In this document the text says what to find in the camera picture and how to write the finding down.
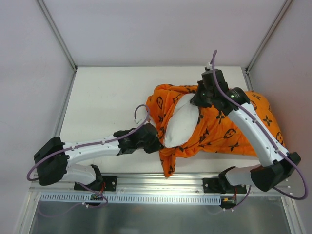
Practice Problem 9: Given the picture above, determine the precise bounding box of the white slotted cable duct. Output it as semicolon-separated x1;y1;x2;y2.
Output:
39;193;221;205

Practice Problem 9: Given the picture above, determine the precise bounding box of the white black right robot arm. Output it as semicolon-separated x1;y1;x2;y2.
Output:
191;68;301;193

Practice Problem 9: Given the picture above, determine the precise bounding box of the aluminium left frame post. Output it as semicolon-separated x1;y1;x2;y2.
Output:
36;0;78;71

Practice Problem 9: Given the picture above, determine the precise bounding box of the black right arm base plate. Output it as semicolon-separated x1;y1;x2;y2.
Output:
202;177;247;194

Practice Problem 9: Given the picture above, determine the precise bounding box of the orange patterned plush pillowcase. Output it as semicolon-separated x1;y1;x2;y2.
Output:
146;84;285;177

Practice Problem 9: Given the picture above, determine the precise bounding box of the white pillow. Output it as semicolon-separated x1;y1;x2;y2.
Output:
163;93;199;148

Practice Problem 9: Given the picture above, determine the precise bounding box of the aluminium right frame post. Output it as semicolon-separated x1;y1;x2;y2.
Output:
244;0;294;73

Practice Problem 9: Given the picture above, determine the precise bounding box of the aluminium front rail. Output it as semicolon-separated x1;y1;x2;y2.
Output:
29;173;292;196

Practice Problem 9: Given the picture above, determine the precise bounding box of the aluminium frame post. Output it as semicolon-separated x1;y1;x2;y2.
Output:
36;0;78;71
244;0;294;73

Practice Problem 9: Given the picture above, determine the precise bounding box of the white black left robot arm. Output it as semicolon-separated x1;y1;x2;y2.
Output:
34;123;163;190

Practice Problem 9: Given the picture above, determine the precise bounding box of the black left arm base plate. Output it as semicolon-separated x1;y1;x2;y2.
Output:
86;175;117;192

